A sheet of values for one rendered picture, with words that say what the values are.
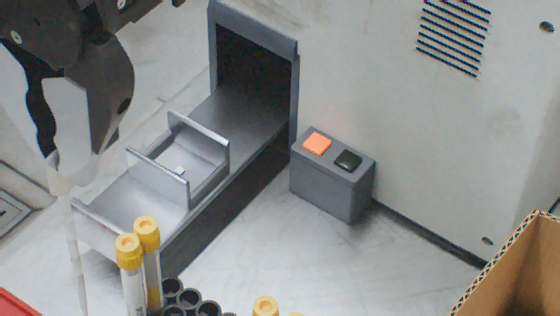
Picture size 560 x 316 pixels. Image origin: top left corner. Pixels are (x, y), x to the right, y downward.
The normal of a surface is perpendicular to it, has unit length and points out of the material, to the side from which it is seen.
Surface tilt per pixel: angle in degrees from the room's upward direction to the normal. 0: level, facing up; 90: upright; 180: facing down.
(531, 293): 89
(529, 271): 89
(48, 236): 0
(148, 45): 0
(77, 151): 90
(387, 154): 90
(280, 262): 0
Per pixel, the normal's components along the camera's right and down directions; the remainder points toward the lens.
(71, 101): -0.60, 0.59
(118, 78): 0.80, 0.36
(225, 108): 0.03, -0.66
